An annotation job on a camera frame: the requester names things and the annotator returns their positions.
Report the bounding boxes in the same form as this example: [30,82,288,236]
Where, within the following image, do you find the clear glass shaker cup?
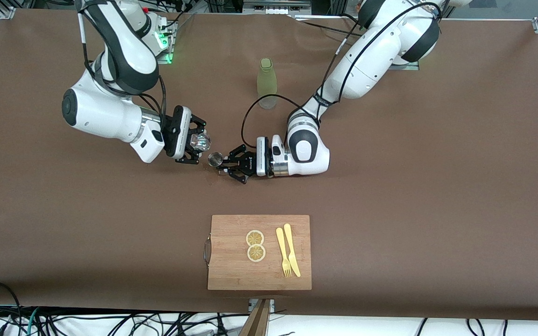
[190,132,212,152]

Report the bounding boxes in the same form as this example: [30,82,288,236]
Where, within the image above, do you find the steel jigger measuring cup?
[207,152,225,174]

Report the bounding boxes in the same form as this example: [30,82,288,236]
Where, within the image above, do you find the green frosted bottle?
[257,58,278,110]

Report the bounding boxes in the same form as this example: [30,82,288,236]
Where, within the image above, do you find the yellow plastic fork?
[276,227,292,278]

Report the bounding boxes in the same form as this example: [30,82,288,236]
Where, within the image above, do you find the yellow plastic knife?
[283,224,301,278]

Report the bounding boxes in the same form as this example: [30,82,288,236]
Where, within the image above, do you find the wooden cutting board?
[204,215,312,291]

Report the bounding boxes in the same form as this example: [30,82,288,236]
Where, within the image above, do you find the metal power strip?
[243,0,311,15]

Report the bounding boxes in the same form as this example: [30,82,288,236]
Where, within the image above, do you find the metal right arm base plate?
[155,21,177,64]

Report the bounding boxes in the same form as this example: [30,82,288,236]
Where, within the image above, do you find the wooden post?
[239,299,272,336]

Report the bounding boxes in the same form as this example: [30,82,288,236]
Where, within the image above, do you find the teal floor cable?
[25,307,42,336]

